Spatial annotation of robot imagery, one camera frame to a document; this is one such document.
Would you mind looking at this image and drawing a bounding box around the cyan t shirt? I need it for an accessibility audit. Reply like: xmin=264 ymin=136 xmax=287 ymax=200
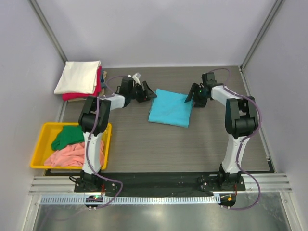
xmin=148 ymin=89 xmax=193 ymax=128

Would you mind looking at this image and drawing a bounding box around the yellow plastic tray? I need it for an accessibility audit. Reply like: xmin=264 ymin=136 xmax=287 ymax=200
xmin=30 ymin=122 xmax=112 ymax=170

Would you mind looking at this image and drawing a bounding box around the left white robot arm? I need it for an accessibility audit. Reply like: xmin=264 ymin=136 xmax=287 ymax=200
xmin=74 ymin=73 xmax=157 ymax=193

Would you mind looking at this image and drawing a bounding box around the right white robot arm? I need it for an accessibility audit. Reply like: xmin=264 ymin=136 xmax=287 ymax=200
xmin=185 ymin=72 xmax=261 ymax=191

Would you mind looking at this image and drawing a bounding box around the folded blue t shirt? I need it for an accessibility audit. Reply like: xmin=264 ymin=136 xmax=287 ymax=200
xmin=101 ymin=71 xmax=107 ymax=88

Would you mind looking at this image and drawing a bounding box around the folded tan t shirt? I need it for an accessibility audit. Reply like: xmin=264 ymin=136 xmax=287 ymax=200
xmin=62 ymin=69 xmax=107 ymax=102

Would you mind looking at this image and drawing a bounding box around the folded white t shirt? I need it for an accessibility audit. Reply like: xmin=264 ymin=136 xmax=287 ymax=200
xmin=54 ymin=61 xmax=101 ymax=95

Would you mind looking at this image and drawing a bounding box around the folded red t shirt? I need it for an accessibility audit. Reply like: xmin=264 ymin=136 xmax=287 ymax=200
xmin=62 ymin=66 xmax=102 ymax=101

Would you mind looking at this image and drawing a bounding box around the green t shirt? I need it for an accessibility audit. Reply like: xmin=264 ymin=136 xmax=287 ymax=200
xmin=51 ymin=126 xmax=84 ymax=151

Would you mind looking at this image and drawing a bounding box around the pink t shirt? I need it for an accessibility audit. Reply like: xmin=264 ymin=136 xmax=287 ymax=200
xmin=43 ymin=139 xmax=105 ymax=167

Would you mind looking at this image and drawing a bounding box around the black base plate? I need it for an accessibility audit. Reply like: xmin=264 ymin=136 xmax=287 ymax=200
xmin=69 ymin=172 xmax=246 ymax=198

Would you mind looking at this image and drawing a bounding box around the slotted cable duct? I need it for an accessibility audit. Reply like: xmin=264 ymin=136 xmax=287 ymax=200
xmin=40 ymin=194 xmax=220 ymax=205

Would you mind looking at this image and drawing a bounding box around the aluminium rail frame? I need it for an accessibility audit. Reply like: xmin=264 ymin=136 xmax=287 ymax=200
xmin=28 ymin=173 xmax=292 ymax=195

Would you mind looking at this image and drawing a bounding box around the right corner aluminium post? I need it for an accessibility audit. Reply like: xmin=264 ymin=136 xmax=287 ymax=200
xmin=239 ymin=0 xmax=285 ymax=72

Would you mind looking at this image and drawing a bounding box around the corner aluminium post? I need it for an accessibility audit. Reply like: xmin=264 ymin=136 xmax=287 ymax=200
xmin=28 ymin=0 xmax=68 ymax=63
xmin=239 ymin=0 xmax=285 ymax=72

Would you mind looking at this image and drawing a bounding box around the left corner aluminium post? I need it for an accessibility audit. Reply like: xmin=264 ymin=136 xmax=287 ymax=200
xmin=28 ymin=0 xmax=68 ymax=63

